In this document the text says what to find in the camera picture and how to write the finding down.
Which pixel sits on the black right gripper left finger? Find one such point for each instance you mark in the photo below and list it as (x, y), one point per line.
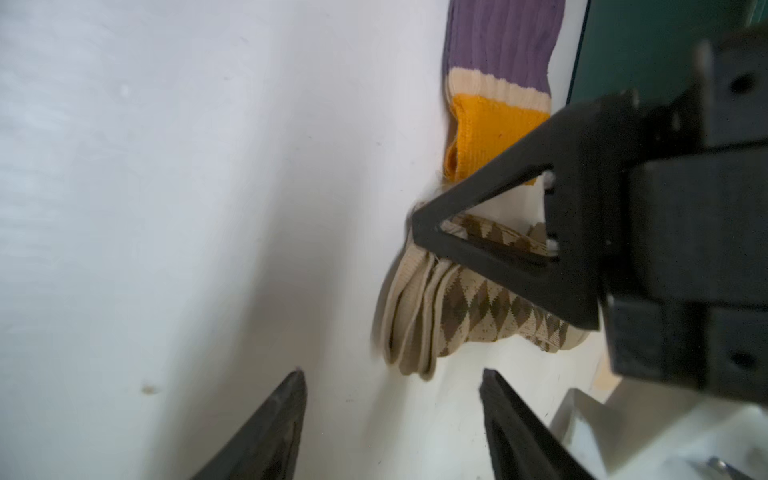
(266, 447)

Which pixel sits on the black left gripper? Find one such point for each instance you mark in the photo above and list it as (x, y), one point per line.
(686, 302)

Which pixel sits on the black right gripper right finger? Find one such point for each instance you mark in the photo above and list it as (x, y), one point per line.
(520, 445)

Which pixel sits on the beige argyle sock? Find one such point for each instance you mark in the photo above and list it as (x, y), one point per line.
(434, 306)

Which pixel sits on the green plastic organizer tray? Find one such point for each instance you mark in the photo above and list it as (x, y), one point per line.
(648, 45)

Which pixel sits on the purple sock yellow cuff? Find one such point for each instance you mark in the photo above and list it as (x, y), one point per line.
(495, 65)

